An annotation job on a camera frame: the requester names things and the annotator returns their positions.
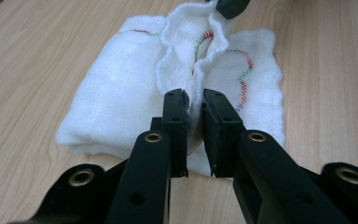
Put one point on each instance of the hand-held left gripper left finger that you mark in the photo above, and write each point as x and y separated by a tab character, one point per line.
155	174

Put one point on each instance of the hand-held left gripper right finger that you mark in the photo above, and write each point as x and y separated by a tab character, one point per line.
261	180

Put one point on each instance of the white cloth with coloured stitching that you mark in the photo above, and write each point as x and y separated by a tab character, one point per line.
127	93

